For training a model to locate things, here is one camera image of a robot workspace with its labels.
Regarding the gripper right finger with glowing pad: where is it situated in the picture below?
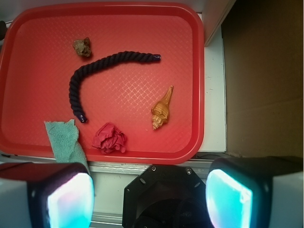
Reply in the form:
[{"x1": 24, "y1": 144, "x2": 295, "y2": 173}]
[{"x1": 206, "y1": 156, "x2": 304, "y2": 228}]

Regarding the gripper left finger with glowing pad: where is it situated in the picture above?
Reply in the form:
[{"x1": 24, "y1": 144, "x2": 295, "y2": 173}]
[{"x1": 0, "y1": 162, "x2": 95, "y2": 228}]

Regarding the teal terry cloth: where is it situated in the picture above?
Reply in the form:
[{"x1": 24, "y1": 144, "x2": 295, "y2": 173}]
[{"x1": 44, "y1": 119, "x2": 91, "y2": 175}]

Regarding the crumpled red paper ball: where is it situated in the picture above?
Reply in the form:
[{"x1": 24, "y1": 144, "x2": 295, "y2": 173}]
[{"x1": 92, "y1": 122, "x2": 127, "y2": 154}]

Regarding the orange spiral seashell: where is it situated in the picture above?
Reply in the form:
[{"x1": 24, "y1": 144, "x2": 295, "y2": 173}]
[{"x1": 151, "y1": 85, "x2": 174, "y2": 130}]

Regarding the brown cardboard box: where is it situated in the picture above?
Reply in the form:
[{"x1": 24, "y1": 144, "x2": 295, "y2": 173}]
[{"x1": 221, "y1": 0, "x2": 304, "y2": 157}]

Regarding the brown rock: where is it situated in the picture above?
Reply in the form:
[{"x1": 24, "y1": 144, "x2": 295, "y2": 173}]
[{"x1": 72, "y1": 37, "x2": 92, "y2": 57}]

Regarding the red plastic tray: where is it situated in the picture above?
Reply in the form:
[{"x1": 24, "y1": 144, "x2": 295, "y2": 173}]
[{"x1": 0, "y1": 2, "x2": 204, "y2": 164}]

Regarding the dark blue twisted rope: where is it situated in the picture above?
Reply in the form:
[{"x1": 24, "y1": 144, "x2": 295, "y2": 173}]
[{"x1": 68, "y1": 52, "x2": 162, "y2": 124}]

